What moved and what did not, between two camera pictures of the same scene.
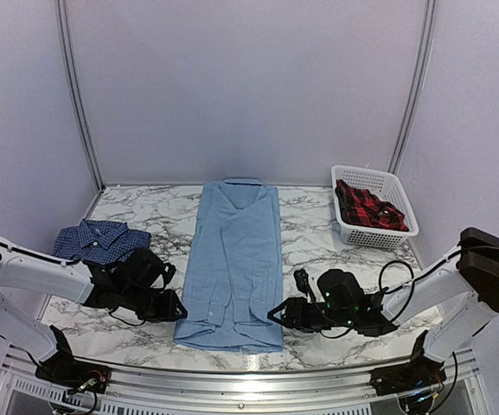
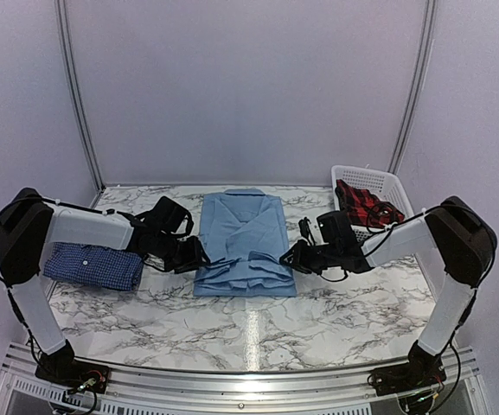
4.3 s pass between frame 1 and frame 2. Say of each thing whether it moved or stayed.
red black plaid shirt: stayed
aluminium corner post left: stayed
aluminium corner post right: stayed
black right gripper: moved
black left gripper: moved
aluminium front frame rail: stayed
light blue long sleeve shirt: moved
